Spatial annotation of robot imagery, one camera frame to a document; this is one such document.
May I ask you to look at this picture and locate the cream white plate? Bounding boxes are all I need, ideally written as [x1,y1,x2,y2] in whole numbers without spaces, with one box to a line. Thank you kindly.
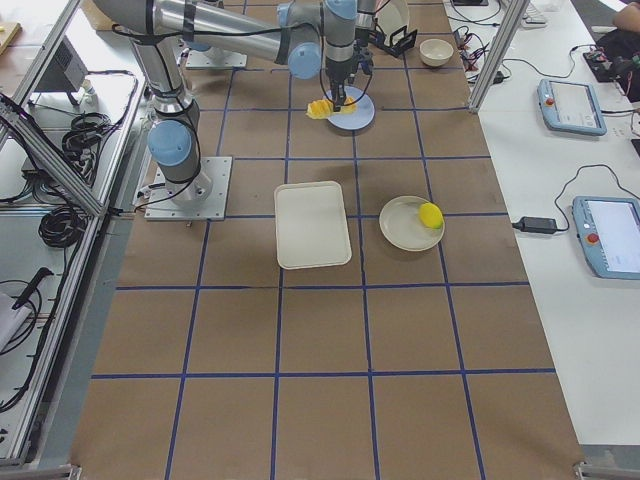
[376,0,410,36]

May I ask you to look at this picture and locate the coiled black cables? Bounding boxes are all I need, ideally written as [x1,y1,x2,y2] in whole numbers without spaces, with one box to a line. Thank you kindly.
[38,205,84,249]

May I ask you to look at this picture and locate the cream bowl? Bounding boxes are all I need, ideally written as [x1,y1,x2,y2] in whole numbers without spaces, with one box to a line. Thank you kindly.
[419,38,454,68]

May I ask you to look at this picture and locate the striped bread roll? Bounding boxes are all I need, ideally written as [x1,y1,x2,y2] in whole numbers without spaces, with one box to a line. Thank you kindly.
[306,98,357,120]

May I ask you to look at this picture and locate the black plate rack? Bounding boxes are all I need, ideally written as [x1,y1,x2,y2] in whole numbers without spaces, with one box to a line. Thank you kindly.
[369,26,418,58]

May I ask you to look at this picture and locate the aluminium frame post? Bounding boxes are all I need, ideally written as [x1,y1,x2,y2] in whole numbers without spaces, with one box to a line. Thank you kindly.
[468,0,529,113]

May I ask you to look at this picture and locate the near teach pendant tablet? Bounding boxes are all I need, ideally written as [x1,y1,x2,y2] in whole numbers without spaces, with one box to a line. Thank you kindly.
[572,196,639,280]

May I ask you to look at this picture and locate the grey electronics box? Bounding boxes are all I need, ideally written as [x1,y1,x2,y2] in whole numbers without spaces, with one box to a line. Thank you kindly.
[35,36,88,106]

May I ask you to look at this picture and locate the far teach pendant tablet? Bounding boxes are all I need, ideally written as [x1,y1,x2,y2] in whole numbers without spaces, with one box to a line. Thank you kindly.
[537,78,607,136]

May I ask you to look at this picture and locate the black power brick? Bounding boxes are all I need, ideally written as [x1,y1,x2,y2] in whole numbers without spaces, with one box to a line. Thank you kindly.
[512,216,558,235]

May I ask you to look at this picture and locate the yellow lemon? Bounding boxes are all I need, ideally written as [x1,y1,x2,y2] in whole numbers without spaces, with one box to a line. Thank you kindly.
[418,202,444,230]

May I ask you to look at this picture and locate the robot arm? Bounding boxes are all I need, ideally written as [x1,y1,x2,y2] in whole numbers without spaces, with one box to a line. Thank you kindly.
[354,0,376,77]
[96,1,358,197]

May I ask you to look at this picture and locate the teach pendant tablet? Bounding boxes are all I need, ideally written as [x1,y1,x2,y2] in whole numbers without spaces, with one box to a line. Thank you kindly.
[572,196,639,280]
[537,78,607,136]

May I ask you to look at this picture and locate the blue plate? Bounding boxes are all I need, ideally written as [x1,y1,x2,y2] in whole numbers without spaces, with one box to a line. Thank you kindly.
[328,86,375,131]

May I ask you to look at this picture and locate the white rectangular tray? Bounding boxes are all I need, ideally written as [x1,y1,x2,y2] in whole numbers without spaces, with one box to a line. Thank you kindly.
[274,181,352,270]

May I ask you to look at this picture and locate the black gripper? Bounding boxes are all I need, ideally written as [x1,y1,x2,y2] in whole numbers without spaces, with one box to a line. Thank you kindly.
[353,42,374,75]
[327,59,352,112]

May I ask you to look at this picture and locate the white shallow dish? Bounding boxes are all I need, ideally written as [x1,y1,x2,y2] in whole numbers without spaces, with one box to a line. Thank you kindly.
[379,196,445,252]

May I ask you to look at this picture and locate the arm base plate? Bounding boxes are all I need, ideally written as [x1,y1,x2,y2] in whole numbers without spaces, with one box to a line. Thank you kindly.
[144,156,233,221]
[185,47,247,70]

